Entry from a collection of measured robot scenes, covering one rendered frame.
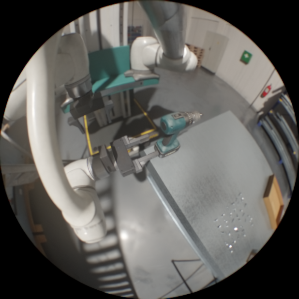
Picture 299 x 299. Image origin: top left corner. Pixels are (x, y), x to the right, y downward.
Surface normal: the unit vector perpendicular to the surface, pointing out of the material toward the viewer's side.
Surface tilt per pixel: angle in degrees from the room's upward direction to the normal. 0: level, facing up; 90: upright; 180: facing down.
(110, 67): 90
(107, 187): 0
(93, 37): 90
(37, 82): 60
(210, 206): 0
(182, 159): 0
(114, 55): 90
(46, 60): 90
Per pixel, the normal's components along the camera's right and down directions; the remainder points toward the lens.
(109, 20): 0.47, 0.80
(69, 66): 0.73, 0.64
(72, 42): 0.84, 0.37
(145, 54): -0.29, 0.81
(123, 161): 0.07, -0.47
